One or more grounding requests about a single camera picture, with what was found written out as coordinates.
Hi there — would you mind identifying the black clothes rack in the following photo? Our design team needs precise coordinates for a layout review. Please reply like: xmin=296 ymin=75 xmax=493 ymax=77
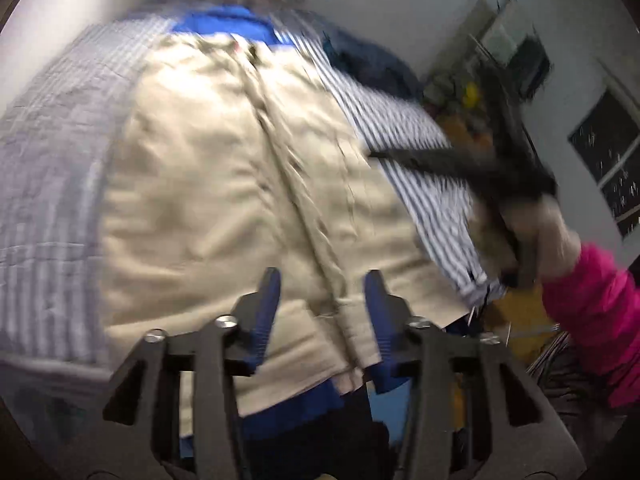
xmin=470 ymin=0 xmax=553 ymax=101

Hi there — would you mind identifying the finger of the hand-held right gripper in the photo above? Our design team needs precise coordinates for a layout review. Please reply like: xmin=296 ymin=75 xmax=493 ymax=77
xmin=370 ymin=146 xmax=481 ymax=181

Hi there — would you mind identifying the cream and blue jacket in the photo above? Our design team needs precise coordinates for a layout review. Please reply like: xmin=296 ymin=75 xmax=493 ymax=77
xmin=100 ymin=5 xmax=466 ymax=441

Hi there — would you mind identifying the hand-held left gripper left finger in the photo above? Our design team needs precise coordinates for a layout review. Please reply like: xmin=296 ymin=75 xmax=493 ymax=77
xmin=85 ymin=267 xmax=282 ymax=480

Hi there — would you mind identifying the dark blue cloth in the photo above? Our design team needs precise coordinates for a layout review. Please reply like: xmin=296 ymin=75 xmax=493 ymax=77
xmin=322 ymin=22 xmax=423 ymax=98

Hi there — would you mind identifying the window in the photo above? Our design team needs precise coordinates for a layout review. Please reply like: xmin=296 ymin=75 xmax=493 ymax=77
xmin=567 ymin=85 xmax=640 ymax=241

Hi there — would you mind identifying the person's right hand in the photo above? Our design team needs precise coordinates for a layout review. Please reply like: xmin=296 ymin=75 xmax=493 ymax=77
xmin=500 ymin=195 xmax=583 ymax=281

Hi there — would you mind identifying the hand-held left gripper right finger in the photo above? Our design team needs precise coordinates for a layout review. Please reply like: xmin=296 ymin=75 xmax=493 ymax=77
xmin=363 ymin=270 xmax=586 ymax=480

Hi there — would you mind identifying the blue white striped blanket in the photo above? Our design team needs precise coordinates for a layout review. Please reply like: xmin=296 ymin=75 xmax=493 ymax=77
xmin=0 ymin=7 xmax=506 ymax=376

